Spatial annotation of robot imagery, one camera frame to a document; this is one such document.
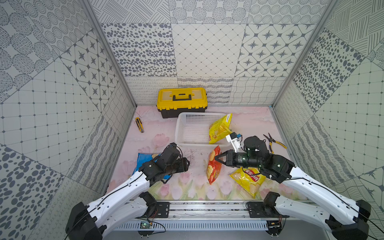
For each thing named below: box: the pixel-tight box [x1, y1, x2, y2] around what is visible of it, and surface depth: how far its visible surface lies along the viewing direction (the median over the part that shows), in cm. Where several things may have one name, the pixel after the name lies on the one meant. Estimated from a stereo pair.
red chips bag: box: [206, 145, 223, 185], surface depth 66 cm
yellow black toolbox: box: [156, 87, 208, 119], surface depth 104 cm
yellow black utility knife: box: [135, 117, 145, 133], surface depth 109 cm
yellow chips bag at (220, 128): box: [208, 113, 233, 145], surface depth 94 cm
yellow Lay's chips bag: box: [229, 167, 267, 199], surface depth 80 cm
